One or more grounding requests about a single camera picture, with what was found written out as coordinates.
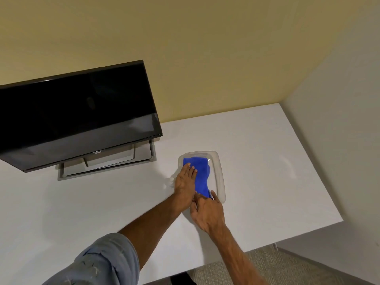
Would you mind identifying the person's right hand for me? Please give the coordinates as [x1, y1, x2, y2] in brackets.
[190, 190, 226, 234]

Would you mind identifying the person's left hand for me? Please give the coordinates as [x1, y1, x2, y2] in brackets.
[174, 163, 198, 206]

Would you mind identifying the blue cloth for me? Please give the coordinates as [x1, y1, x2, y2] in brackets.
[182, 156, 213, 200]

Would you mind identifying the person's left forearm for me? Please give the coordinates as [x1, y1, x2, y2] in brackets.
[118, 195, 194, 270]

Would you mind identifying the person's right forearm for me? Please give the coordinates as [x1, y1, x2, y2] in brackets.
[208, 226, 269, 285]

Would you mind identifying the clear plastic container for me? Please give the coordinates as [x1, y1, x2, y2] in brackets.
[165, 151, 227, 204]

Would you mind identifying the silver monitor stand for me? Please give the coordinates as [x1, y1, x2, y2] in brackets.
[58, 139, 157, 180]

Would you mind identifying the grey-blue shirt sleeve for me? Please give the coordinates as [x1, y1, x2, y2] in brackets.
[42, 233, 140, 285]

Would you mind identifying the black computer monitor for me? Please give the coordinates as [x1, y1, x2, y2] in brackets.
[0, 60, 163, 173]

